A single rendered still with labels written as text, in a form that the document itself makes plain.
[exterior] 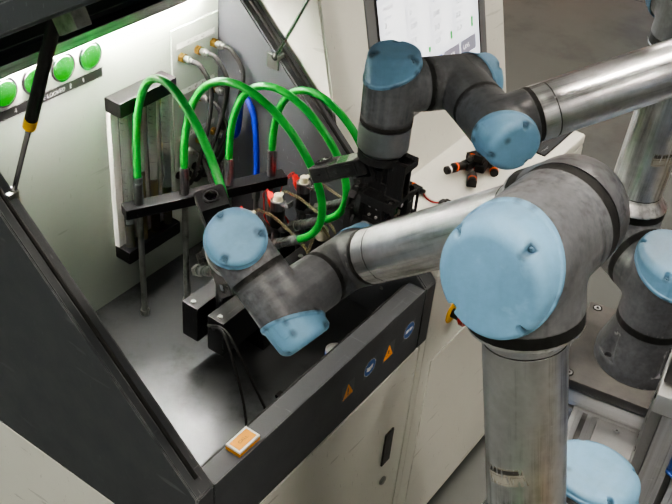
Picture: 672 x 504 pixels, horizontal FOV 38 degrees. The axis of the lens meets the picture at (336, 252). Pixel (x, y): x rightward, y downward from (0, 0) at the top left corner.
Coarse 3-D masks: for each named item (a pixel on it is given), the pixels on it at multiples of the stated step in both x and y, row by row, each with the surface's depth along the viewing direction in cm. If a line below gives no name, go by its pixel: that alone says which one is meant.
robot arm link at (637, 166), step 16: (656, 0) 144; (656, 16) 145; (656, 32) 145; (640, 112) 153; (656, 112) 150; (640, 128) 153; (656, 128) 152; (624, 144) 158; (640, 144) 154; (656, 144) 153; (624, 160) 158; (640, 160) 155; (656, 160) 154; (624, 176) 158; (640, 176) 157; (656, 176) 156; (640, 192) 158; (656, 192) 159; (640, 208) 159; (656, 208) 160; (640, 224) 160; (656, 224) 161; (624, 240) 160
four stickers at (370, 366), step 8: (408, 328) 193; (408, 336) 195; (392, 344) 189; (384, 352) 187; (392, 352) 191; (384, 360) 189; (368, 368) 184; (352, 384) 181; (344, 392) 179; (344, 400) 181
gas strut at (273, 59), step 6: (306, 0) 177; (306, 6) 178; (300, 12) 179; (294, 24) 181; (288, 30) 183; (288, 36) 183; (282, 42) 185; (282, 48) 186; (270, 54) 187; (276, 54) 187; (282, 54) 188; (270, 60) 188; (276, 60) 187; (270, 66) 189; (276, 66) 188
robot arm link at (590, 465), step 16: (576, 448) 120; (592, 448) 121; (608, 448) 121; (576, 464) 118; (592, 464) 118; (608, 464) 119; (624, 464) 119; (576, 480) 116; (592, 480) 116; (608, 480) 116; (624, 480) 117; (576, 496) 114; (592, 496) 114; (608, 496) 114; (624, 496) 115
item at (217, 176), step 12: (144, 84) 160; (168, 84) 151; (144, 96) 164; (180, 96) 149; (192, 108) 148; (192, 120) 147; (204, 132) 146; (132, 144) 174; (204, 144) 146; (216, 168) 145; (216, 180) 145
